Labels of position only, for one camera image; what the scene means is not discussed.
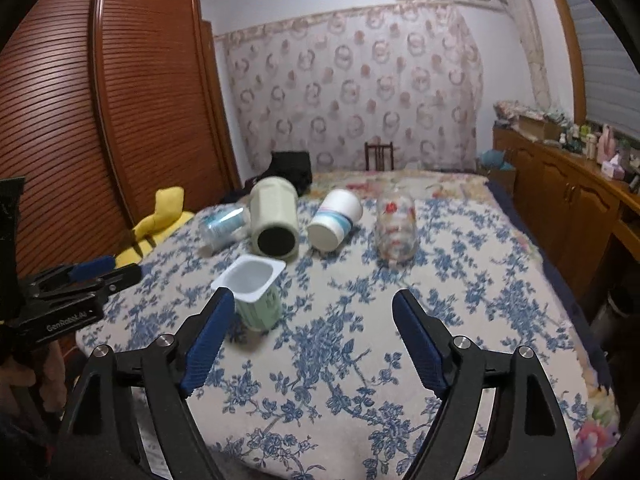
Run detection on clear printed glass cup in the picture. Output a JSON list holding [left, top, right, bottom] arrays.
[[375, 183, 418, 264]]

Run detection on clear plastic cup blue label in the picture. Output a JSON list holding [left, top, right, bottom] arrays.
[[199, 205, 250, 253]]

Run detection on yellow plush toy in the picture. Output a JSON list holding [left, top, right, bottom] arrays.
[[114, 186, 196, 267]]

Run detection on wooden sideboard cabinet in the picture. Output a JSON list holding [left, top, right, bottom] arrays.
[[492, 126, 640, 306]]

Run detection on blue floral blanket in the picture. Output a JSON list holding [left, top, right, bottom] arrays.
[[75, 169, 621, 480]]

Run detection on window blind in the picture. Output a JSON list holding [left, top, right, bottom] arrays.
[[560, 0, 640, 136]]

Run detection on floral curtain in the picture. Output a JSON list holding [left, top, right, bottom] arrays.
[[214, 1, 486, 175]]

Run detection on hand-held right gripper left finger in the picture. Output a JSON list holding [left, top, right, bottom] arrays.
[[59, 288, 236, 480]]

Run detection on row of small bottles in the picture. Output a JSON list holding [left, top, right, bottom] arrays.
[[560, 122, 633, 162]]

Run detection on cardboard box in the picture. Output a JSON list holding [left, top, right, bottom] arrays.
[[512, 114, 563, 142]]

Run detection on white yogurt cup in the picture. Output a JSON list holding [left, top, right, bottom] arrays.
[[211, 254, 287, 331]]

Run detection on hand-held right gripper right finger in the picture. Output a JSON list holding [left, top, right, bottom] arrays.
[[391, 288, 582, 480]]

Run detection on black bag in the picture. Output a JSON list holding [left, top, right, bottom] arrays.
[[227, 151, 314, 200]]

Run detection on wooden chair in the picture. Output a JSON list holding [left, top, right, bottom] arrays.
[[364, 141, 395, 172]]

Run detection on pale green cylindrical canister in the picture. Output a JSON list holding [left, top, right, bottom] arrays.
[[248, 176, 300, 261]]

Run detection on white paper cup blue stripes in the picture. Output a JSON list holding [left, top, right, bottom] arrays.
[[306, 188, 363, 253]]

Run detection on teal cloth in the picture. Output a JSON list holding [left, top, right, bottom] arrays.
[[477, 150, 517, 193]]

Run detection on wooden louvered wardrobe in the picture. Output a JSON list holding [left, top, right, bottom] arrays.
[[0, 0, 242, 281]]

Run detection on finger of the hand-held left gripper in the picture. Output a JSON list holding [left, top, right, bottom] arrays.
[[82, 263, 143, 306], [50, 255, 117, 283]]

